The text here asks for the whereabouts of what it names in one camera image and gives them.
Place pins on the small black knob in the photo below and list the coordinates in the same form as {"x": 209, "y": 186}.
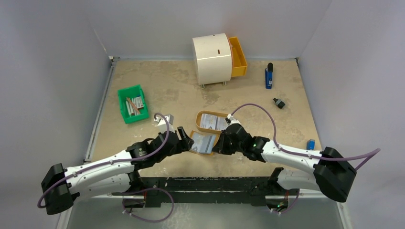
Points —
{"x": 279, "y": 103}

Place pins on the card pack in bin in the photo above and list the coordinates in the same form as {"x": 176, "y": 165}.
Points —
{"x": 138, "y": 102}

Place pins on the aluminium frame rail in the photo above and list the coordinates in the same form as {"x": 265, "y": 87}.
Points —
{"x": 171, "y": 88}

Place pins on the pens in green bin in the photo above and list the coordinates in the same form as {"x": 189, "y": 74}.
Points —
{"x": 133, "y": 109}

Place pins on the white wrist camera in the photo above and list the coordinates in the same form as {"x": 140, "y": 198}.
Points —
{"x": 163, "y": 124}
{"x": 230, "y": 119}

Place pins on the green plastic bin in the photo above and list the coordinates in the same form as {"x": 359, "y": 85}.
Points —
{"x": 132, "y": 92}

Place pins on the white patterned credit card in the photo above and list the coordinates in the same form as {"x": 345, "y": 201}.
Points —
{"x": 208, "y": 121}

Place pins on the cream round drawer cabinet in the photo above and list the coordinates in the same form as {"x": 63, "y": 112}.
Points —
{"x": 213, "y": 59}

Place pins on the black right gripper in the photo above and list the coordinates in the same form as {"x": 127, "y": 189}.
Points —
{"x": 227, "y": 141}

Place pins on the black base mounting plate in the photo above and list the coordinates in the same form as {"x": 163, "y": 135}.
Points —
{"x": 255, "y": 191}

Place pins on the yellow leather card holder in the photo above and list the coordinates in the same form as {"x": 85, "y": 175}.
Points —
{"x": 203, "y": 143}

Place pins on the yellow open drawer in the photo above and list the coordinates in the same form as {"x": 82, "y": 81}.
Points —
{"x": 239, "y": 65}

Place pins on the blue black marker tool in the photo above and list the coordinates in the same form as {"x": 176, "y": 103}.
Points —
{"x": 269, "y": 76}

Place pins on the small blue box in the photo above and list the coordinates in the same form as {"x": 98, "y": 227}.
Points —
{"x": 310, "y": 145}

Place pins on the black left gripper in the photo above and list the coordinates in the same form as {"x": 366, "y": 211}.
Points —
{"x": 186, "y": 142}

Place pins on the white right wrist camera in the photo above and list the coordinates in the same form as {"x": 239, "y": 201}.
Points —
{"x": 230, "y": 119}

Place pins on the tan oval tray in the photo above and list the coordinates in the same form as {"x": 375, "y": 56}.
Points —
{"x": 198, "y": 118}

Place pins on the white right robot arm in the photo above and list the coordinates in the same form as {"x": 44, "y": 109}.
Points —
{"x": 325, "y": 171}

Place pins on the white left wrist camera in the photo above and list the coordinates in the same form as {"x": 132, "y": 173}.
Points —
{"x": 163, "y": 124}

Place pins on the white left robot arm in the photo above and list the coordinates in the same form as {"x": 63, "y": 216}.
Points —
{"x": 119, "y": 173}

